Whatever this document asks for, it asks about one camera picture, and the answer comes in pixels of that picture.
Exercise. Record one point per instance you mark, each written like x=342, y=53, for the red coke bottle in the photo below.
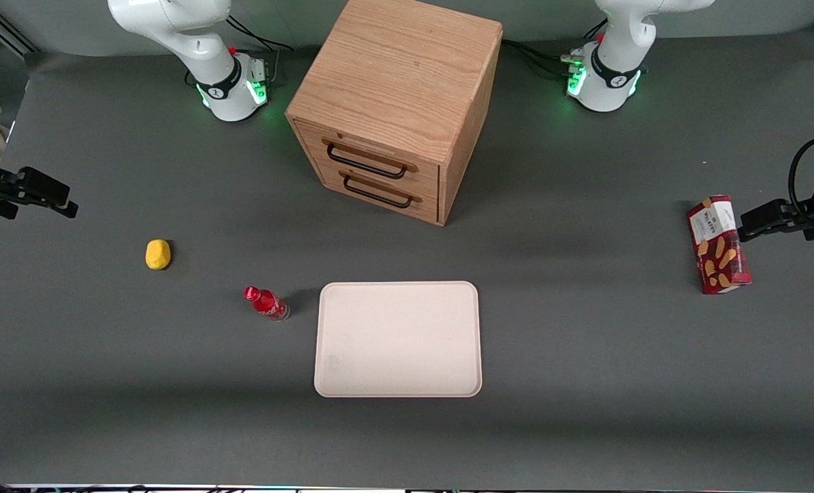
x=268, y=303

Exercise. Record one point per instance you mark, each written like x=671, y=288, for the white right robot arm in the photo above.
x=220, y=81

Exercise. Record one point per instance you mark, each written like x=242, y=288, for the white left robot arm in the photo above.
x=608, y=77

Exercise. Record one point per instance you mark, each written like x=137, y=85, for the cream rectangular tray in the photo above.
x=398, y=339

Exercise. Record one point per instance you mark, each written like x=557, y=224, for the red shortbread biscuit box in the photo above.
x=717, y=246

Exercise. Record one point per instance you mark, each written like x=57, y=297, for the yellow lemon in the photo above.
x=158, y=255

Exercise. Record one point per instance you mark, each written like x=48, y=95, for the wooden drawer cabinet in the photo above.
x=396, y=75

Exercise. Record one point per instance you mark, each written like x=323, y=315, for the aluminium frame rail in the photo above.
x=9, y=29

